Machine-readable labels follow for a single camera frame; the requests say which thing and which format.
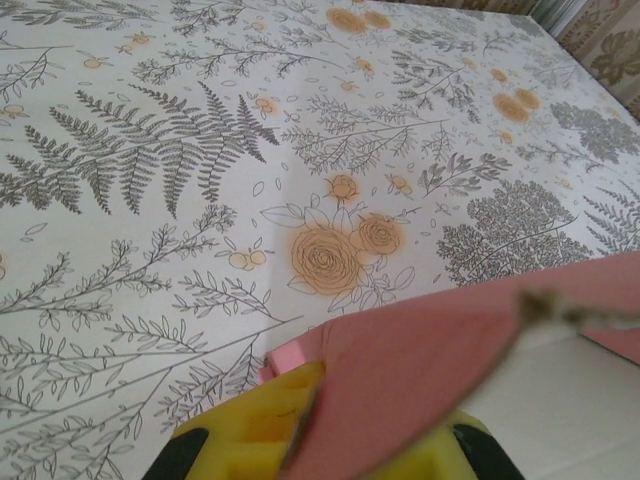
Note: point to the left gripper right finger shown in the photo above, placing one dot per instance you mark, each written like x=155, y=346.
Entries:
x=450, y=450

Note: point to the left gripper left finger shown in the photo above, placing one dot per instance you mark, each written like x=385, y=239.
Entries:
x=240, y=440

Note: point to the pink paper box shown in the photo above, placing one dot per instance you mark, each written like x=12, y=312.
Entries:
x=400, y=375

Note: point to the floral table cover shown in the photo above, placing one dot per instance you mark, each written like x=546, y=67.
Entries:
x=150, y=200

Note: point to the aluminium frame profile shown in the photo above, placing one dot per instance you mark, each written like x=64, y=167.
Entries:
x=545, y=15

